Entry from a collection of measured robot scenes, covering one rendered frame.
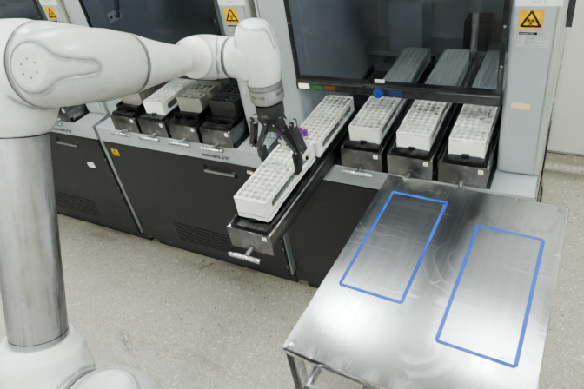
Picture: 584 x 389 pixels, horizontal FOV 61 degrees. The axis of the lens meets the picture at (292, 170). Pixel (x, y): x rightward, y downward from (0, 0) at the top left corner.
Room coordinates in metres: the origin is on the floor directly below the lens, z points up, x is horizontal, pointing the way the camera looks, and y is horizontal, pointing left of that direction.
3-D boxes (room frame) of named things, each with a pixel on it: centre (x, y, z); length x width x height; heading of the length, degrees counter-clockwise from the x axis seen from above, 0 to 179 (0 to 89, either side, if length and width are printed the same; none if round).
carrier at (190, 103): (1.72, 0.33, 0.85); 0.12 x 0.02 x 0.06; 57
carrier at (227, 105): (1.64, 0.20, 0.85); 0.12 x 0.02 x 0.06; 57
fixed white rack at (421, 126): (1.33, -0.45, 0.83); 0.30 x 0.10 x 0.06; 146
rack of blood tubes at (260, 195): (1.14, 0.04, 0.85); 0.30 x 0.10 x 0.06; 147
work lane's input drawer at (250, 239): (1.26, -0.03, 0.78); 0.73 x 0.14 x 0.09; 146
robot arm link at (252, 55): (1.18, 0.04, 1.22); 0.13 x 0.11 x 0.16; 61
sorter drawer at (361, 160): (1.53, -0.39, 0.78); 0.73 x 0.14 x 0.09; 146
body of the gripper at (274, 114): (1.17, 0.03, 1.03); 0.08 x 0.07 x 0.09; 57
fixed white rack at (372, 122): (1.41, -0.32, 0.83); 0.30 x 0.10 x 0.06; 146
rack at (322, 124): (1.41, -0.13, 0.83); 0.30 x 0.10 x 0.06; 146
